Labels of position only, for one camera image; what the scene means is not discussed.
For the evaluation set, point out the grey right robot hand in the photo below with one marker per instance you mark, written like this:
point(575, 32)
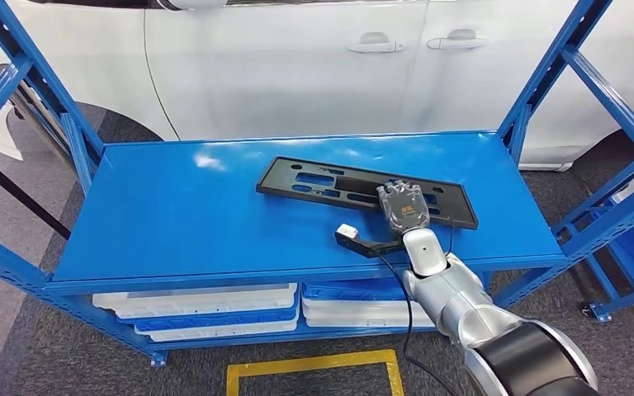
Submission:
point(404, 210)

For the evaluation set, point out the black plastic plate part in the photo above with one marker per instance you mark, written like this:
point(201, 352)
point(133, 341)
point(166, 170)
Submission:
point(279, 183)

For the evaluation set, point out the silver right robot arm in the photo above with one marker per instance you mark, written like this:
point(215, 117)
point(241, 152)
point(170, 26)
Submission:
point(459, 300)

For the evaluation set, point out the blue metal shelf rack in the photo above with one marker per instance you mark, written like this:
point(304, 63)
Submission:
point(185, 218)

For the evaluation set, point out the blue wheeled shelf rack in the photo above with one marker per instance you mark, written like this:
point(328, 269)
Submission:
point(631, 257)

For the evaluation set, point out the blue bin with red cloth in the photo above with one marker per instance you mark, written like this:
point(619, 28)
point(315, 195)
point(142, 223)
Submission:
point(350, 289)

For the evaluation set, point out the yellow floor tape square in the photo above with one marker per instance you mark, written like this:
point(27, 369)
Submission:
point(306, 362)

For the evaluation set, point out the white car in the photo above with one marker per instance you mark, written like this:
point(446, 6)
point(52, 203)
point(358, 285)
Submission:
point(268, 71)

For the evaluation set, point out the black floor strip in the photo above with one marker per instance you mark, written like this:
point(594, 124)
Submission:
point(19, 194)

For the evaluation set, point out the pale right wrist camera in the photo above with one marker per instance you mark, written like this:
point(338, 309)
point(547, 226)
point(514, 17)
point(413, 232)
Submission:
point(347, 231)

